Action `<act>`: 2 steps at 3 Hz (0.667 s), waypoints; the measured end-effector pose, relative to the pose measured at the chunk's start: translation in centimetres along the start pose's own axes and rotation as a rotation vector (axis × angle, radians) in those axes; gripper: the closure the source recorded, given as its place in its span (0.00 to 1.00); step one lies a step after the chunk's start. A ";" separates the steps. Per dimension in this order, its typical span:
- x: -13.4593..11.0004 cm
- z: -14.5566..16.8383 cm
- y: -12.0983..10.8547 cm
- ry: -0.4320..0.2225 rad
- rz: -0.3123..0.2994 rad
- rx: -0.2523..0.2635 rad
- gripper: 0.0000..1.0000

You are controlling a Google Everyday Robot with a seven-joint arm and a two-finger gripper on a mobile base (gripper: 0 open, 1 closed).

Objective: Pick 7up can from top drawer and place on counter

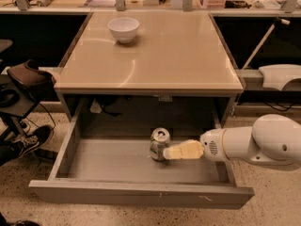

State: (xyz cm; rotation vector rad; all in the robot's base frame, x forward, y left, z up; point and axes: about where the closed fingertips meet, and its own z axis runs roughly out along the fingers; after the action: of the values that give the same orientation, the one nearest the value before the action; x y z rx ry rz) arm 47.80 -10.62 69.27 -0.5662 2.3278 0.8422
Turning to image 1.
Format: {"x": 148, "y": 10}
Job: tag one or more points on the black and white sneaker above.
{"x": 30, "y": 143}

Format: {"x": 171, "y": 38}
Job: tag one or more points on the open grey top drawer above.
{"x": 105, "y": 158}

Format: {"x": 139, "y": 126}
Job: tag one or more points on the white curved shell part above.
{"x": 279, "y": 75}

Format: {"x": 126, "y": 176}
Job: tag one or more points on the crushed 7up soda can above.
{"x": 159, "y": 140}

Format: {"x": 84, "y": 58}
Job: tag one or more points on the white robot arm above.
{"x": 272, "y": 140}

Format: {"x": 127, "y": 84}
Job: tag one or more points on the white ceramic bowl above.
{"x": 123, "y": 29}

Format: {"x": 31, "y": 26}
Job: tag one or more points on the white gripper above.
{"x": 212, "y": 145}

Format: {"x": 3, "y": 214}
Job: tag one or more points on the beige top counter cabinet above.
{"x": 174, "y": 74}

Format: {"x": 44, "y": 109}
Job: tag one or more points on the brown padded chair armrest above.
{"x": 35, "y": 83}

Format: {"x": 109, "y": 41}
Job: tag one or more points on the black chair frame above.
{"x": 15, "y": 107}

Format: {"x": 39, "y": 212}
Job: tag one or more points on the white stick with black tip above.
{"x": 276, "y": 21}

